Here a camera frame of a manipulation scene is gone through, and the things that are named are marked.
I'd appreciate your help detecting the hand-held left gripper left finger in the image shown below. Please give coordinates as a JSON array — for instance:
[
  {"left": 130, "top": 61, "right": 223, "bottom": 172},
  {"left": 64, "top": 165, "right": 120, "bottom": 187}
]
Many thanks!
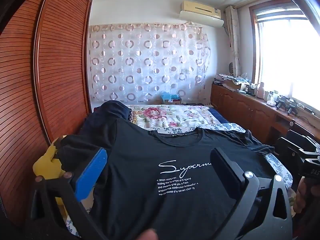
[{"left": 31, "top": 147, "right": 110, "bottom": 240}]

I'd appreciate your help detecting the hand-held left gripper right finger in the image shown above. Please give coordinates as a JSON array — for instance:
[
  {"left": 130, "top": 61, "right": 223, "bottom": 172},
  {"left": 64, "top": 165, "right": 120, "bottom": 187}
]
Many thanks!
[{"left": 211, "top": 147, "right": 293, "bottom": 240}]

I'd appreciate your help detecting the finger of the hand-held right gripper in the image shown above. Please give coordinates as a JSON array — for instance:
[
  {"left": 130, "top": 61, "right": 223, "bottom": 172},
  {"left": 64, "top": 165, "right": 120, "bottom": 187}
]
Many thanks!
[
  {"left": 274, "top": 137, "right": 309, "bottom": 172},
  {"left": 286, "top": 129, "right": 320, "bottom": 146}
]

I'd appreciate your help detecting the black printed t-shirt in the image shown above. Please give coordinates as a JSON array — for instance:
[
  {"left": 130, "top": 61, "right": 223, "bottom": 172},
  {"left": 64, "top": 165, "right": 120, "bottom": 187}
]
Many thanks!
[{"left": 59, "top": 119, "right": 278, "bottom": 240}]

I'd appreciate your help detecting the person's right hand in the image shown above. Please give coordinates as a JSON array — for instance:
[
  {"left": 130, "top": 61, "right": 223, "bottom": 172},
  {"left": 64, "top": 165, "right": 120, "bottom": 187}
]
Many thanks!
[{"left": 294, "top": 178, "right": 310, "bottom": 213}]

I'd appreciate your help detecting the person's left hand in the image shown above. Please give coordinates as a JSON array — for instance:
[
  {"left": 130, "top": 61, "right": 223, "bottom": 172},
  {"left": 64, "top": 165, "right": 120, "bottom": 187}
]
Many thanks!
[{"left": 139, "top": 227, "right": 159, "bottom": 240}]

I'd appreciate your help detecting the spare hand-held gripper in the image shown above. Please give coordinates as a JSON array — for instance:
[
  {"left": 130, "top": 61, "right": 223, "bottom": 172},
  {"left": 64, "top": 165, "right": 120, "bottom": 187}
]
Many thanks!
[
  {"left": 286, "top": 99, "right": 301, "bottom": 116},
  {"left": 275, "top": 96, "right": 288, "bottom": 111}
]

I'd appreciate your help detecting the yellow plush toy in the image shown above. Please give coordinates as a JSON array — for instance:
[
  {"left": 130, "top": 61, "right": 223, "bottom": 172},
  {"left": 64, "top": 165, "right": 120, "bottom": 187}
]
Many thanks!
[{"left": 32, "top": 137, "right": 74, "bottom": 207}]

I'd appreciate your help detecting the dark blue bed sheet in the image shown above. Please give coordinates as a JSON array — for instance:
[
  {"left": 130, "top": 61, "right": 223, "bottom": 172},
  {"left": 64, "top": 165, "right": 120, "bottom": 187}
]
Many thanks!
[{"left": 207, "top": 107, "right": 227, "bottom": 125}]

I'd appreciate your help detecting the long wooden cabinet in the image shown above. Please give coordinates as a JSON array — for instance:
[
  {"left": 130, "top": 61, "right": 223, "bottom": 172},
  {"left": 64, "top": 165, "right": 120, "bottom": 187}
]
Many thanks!
[{"left": 211, "top": 82, "right": 320, "bottom": 144}]

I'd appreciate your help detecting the navy blanket with medallion lining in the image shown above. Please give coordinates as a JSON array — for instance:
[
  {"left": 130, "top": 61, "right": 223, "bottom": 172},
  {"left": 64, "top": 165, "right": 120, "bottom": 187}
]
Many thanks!
[{"left": 82, "top": 100, "right": 136, "bottom": 142}]

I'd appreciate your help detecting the open cardboard box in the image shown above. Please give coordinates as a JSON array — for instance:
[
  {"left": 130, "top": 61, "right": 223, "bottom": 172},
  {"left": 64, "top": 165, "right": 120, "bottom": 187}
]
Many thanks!
[{"left": 226, "top": 80, "right": 247, "bottom": 91}]

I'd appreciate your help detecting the wooden framed window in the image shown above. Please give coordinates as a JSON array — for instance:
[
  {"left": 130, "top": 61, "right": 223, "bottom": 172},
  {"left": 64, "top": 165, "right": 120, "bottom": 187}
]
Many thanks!
[{"left": 248, "top": 0, "right": 320, "bottom": 112}]

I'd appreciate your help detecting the pink floral quilt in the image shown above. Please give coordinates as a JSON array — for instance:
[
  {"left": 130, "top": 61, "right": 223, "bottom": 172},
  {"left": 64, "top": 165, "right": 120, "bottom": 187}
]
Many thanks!
[{"left": 127, "top": 104, "right": 223, "bottom": 131}]

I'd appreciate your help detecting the pile of folded fabrics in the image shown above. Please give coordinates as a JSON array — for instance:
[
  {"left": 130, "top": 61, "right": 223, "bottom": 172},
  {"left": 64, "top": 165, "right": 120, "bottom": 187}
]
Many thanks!
[{"left": 216, "top": 73, "right": 251, "bottom": 85}]

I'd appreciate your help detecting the wooden louvered wardrobe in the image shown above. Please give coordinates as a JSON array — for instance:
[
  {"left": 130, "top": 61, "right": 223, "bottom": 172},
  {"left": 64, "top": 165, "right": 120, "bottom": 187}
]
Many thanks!
[{"left": 0, "top": 0, "right": 93, "bottom": 228}]

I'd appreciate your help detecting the tied floral window curtain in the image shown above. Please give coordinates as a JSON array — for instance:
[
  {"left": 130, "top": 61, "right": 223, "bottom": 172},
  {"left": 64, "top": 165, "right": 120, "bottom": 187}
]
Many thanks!
[{"left": 224, "top": 5, "right": 242, "bottom": 77}]

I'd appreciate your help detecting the sheer circle patterned curtain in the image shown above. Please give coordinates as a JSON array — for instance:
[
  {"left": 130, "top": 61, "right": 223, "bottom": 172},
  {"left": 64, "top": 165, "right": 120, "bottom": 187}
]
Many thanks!
[{"left": 87, "top": 22, "right": 212, "bottom": 103}]

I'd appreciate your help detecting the beige wall air conditioner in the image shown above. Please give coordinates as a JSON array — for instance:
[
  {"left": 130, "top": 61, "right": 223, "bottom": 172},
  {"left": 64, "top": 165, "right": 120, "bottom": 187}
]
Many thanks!
[{"left": 179, "top": 0, "right": 225, "bottom": 28}]

